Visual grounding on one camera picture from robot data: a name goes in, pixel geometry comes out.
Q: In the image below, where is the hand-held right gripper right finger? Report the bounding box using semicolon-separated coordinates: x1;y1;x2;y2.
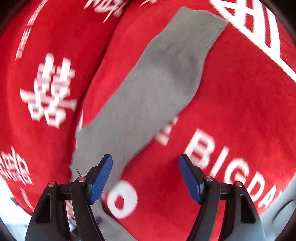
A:
179;153;267;241

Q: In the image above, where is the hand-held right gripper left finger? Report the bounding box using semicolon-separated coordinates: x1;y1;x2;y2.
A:
24;153;114;241

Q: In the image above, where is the grey fleece garment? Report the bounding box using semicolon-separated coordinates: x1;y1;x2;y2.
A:
69;6;228;241

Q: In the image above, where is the red printed blanket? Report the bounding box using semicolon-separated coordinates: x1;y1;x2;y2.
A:
0;0;296;241

